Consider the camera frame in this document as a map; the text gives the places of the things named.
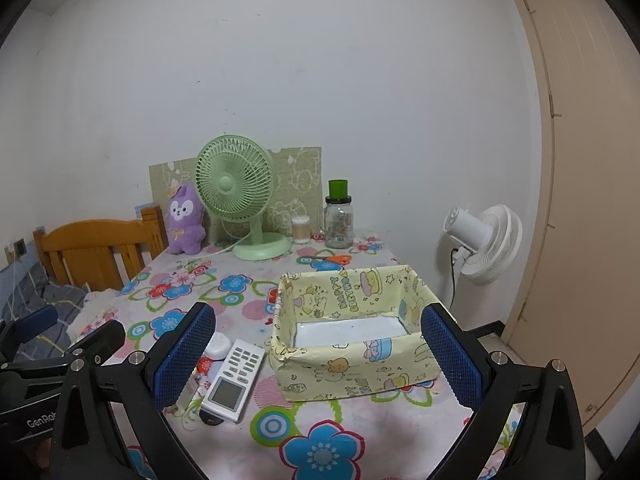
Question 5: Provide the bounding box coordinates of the floral tablecloth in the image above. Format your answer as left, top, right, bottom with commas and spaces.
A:
67, 234, 471, 479

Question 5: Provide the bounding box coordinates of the glass jar green lid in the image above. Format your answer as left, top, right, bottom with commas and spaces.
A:
324, 179, 354, 249

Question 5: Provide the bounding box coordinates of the beige door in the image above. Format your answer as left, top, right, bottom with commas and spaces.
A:
504, 0, 639, 430

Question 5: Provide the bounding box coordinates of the white standing fan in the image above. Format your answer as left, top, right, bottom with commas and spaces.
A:
444, 204, 523, 286

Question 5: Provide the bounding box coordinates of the purple plush rabbit toy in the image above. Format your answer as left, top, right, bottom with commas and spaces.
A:
166, 182, 206, 255

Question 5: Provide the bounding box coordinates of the yellow cartoon paper box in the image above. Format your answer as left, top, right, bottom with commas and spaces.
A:
269, 266, 440, 402

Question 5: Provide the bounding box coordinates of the green desk fan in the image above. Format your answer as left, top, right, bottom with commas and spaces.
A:
194, 134, 292, 261

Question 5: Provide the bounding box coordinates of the wooden bed headboard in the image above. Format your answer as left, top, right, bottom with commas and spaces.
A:
32, 206, 168, 292

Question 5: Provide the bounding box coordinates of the white remote control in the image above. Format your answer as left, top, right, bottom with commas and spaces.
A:
201, 339, 266, 424

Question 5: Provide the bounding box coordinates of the white earbud case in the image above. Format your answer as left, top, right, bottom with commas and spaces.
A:
203, 332, 232, 361

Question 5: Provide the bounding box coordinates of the beige cartoon board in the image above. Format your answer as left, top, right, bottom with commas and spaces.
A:
149, 146, 323, 236

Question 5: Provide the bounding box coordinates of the blue plaid bedding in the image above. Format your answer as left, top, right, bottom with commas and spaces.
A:
1, 254, 88, 362

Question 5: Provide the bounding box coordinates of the cotton swab container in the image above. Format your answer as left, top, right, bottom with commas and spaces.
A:
291, 214, 311, 245

